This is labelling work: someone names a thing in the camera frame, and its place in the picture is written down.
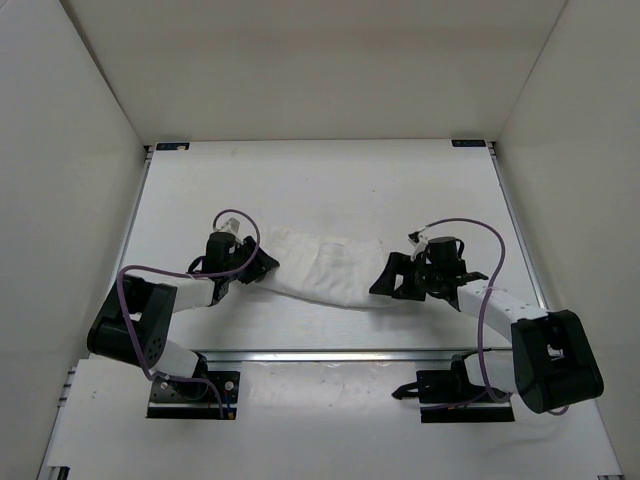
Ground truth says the blue corner label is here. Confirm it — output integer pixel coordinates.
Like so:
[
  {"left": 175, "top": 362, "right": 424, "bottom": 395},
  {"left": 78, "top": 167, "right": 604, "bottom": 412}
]
[
  {"left": 155, "top": 142, "right": 190, "bottom": 151},
  {"left": 451, "top": 139, "right": 486, "bottom": 148}
]

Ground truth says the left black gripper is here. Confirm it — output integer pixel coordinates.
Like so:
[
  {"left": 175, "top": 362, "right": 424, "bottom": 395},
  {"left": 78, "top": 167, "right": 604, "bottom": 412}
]
[{"left": 225, "top": 235, "right": 279, "bottom": 285}]

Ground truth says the aluminium table front rail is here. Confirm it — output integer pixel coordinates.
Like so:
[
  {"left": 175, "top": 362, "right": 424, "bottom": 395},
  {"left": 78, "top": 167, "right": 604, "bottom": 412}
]
[{"left": 94, "top": 347, "right": 564, "bottom": 364}]

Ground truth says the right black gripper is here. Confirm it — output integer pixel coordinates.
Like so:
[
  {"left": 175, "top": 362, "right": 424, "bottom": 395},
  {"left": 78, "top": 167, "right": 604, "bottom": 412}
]
[{"left": 369, "top": 253, "right": 442, "bottom": 302}]

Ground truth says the left blue corner label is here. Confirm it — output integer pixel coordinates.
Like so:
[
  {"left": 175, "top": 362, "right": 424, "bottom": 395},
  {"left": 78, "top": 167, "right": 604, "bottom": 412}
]
[{"left": 155, "top": 142, "right": 190, "bottom": 151}]

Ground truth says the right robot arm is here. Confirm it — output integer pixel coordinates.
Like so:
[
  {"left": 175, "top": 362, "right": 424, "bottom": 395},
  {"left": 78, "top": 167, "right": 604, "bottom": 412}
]
[{"left": 369, "top": 235, "right": 604, "bottom": 413}]

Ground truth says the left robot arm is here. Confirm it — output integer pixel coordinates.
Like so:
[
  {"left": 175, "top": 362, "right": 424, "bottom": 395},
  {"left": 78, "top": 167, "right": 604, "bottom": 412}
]
[{"left": 87, "top": 231, "right": 279, "bottom": 398}]

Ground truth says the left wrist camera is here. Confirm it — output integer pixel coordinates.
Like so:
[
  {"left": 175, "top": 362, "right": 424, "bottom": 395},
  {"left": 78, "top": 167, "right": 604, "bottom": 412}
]
[{"left": 219, "top": 217, "right": 240, "bottom": 236}]

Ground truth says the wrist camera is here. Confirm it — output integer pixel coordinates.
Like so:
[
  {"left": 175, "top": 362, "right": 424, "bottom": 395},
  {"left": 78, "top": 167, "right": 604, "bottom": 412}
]
[
  {"left": 219, "top": 217, "right": 240, "bottom": 236},
  {"left": 408, "top": 228, "right": 429, "bottom": 261}
]

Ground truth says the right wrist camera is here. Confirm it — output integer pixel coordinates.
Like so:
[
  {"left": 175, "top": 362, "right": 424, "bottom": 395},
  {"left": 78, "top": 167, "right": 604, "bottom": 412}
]
[{"left": 408, "top": 228, "right": 429, "bottom": 261}]

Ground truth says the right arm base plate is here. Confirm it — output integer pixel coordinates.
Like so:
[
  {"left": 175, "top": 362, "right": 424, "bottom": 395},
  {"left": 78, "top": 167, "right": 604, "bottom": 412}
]
[{"left": 391, "top": 370, "right": 515, "bottom": 424}]

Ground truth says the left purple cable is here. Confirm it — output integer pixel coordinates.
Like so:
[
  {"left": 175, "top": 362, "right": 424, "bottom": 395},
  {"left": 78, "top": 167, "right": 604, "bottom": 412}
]
[{"left": 117, "top": 208, "right": 262, "bottom": 419}]

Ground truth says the right blue corner label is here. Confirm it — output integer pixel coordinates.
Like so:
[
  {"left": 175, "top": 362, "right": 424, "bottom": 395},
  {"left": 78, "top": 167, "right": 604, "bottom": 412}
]
[{"left": 451, "top": 139, "right": 486, "bottom": 148}]

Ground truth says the white pleated skirt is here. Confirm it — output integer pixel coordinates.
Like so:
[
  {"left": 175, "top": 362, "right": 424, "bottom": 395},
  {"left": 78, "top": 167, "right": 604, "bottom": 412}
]
[{"left": 259, "top": 227, "right": 393, "bottom": 309}]

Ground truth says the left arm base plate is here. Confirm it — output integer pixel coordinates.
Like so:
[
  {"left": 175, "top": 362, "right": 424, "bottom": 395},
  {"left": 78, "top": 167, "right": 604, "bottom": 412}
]
[{"left": 146, "top": 370, "right": 241, "bottom": 421}]

